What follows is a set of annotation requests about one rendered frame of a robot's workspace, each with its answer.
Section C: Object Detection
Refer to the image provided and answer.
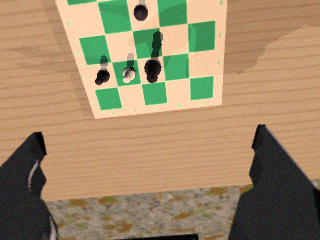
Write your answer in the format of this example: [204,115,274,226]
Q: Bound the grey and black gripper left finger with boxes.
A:
[0,131,60,240]

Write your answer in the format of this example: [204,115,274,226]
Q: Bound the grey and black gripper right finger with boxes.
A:
[228,124,320,240]

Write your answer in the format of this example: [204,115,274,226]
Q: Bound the green and cream chessboard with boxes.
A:
[55,0,227,119]

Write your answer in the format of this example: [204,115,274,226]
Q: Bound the white pawn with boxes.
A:
[123,68,135,83]

